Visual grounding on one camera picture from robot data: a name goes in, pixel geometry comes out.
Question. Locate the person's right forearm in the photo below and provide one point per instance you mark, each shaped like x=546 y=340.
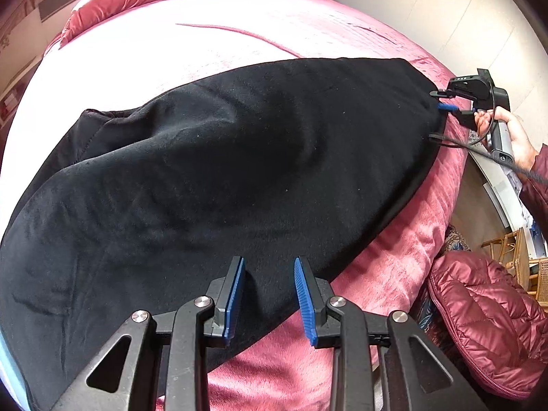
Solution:
x=537 y=192

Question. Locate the person's right hand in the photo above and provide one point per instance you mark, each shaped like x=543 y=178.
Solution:
x=520 y=141

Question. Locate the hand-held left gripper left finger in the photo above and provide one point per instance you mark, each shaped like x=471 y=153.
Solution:
x=234 y=299

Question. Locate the wooden chair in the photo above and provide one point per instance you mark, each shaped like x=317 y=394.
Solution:
x=511 y=250

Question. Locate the patterned floral cloth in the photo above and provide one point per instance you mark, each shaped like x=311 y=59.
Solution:
x=456 y=239

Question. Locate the bed with pink sheet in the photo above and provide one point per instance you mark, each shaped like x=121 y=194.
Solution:
x=385 y=265

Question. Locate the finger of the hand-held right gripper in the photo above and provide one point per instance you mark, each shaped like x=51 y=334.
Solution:
x=446 y=107
x=443 y=93

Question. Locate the person's maroon puffer jacket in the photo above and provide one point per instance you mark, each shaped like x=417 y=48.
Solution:
x=483 y=321

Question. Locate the black pants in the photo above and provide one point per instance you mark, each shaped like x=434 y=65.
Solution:
x=214 y=180

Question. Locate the white printed panel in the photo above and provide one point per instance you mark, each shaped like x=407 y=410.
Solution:
x=505 y=205

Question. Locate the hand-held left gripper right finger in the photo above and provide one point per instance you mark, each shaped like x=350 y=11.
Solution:
x=305 y=304

